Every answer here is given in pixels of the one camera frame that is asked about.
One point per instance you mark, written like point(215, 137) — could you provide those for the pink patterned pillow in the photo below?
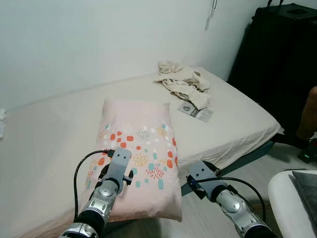
point(143, 119)

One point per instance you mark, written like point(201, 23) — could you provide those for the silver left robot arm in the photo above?
point(104, 193)

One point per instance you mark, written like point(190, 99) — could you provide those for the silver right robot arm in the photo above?
point(230, 203)

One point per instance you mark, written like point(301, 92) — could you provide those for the white plastic chair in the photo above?
point(283, 198)

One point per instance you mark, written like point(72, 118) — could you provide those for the bed with beige sheet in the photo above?
point(49, 134)

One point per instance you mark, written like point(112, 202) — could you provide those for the grey printed booklet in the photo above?
point(198, 113)

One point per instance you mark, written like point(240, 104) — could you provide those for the crumpled beige clothes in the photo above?
point(181, 82)

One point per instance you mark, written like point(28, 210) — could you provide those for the black device with green light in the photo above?
point(308, 154)

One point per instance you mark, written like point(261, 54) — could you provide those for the grey cushion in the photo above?
point(308, 191)

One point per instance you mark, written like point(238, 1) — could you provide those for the white crumpled plastic bag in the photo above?
point(2, 115)

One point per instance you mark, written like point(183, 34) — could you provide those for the person's bare leg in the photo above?
point(309, 111)

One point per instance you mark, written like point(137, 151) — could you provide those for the tall black cabinet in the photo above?
point(280, 64)

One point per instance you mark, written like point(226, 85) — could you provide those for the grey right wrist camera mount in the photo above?
point(199, 172)

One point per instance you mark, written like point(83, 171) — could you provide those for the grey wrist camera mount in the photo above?
point(199, 172)
point(119, 159)

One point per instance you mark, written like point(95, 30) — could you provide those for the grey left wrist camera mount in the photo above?
point(119, 159)

